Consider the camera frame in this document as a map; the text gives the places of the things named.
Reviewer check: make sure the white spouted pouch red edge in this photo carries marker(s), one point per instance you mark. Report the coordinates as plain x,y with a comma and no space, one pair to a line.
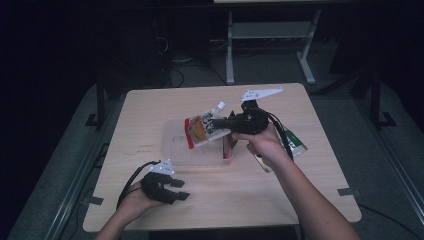
200,128

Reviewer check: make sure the clear plastic container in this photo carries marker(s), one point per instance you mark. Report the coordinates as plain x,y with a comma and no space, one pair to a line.
176,150

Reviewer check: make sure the grey tape strip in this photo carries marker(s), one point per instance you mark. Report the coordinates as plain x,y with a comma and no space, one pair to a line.
348,192
93,200

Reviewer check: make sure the black metal stand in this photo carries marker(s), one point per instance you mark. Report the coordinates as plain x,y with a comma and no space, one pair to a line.
376,100
100,103

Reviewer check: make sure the white metal stand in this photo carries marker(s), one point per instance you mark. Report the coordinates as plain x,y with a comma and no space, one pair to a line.
229,50

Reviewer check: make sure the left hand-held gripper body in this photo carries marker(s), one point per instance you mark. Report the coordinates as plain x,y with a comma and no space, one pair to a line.
156,188

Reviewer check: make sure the person's right hand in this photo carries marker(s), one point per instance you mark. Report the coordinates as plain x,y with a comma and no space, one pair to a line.
265,145

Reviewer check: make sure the red and black snack packet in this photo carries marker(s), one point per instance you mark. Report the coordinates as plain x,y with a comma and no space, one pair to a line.
229,146

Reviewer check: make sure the person's left hand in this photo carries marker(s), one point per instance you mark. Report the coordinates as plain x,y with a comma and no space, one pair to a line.
133,206

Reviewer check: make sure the grey metal floor rail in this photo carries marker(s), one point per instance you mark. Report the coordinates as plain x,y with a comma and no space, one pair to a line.
71,196
393,160

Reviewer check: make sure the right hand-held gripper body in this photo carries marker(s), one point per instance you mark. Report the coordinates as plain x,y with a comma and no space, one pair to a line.
251,121

